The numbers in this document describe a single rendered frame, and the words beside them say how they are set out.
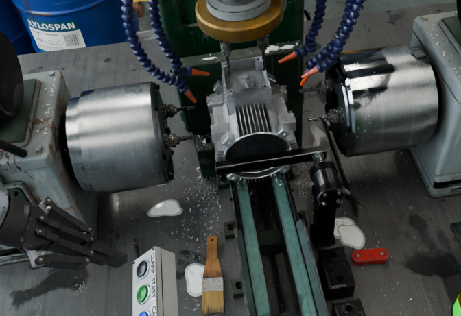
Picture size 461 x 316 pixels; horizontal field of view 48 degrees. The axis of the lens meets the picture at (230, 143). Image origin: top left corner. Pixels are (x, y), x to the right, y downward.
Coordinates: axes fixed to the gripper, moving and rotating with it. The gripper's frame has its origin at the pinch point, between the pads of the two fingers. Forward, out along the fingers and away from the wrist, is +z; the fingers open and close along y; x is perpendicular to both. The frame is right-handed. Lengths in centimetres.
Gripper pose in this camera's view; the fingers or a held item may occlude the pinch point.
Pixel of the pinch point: (106, 255)
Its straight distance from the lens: 96.7
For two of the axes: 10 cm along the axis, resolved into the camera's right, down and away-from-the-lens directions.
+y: -1.2, -7.3, 6.7
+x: -7.1, 5.4, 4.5
